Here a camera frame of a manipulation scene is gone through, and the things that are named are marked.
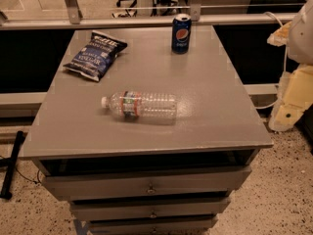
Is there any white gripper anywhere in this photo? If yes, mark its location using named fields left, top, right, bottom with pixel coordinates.
left=267, top=22, right=313, bottom=132

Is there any blue pepsi can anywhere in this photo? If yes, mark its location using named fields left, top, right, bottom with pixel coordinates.
left=171, top=14, right=192, bottom=54

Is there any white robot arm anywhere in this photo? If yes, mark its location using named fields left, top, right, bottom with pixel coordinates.
left=267, top=0, right=313, bottom=131

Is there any blue chip bag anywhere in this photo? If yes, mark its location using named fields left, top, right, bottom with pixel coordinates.
left=65, top=30, right=128, bottom=82

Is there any black office chair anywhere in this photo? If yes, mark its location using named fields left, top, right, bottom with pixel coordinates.
left=112, top=0, right=181, bottom=18

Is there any clear plastic water bottle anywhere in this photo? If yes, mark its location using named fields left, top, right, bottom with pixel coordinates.
left=101, top=91, right=177, bottom=119

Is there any grey drawer cabinet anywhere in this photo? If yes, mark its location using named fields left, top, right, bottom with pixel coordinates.
left=21, top=25, right=271, bottom=235

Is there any black floor stand leg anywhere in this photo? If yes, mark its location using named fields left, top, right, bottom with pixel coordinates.
left=0, top=130, right=24, bottom=200

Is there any metal railing frame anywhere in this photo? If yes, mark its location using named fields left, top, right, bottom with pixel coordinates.
left=0, top=0, right=307, bottom=30

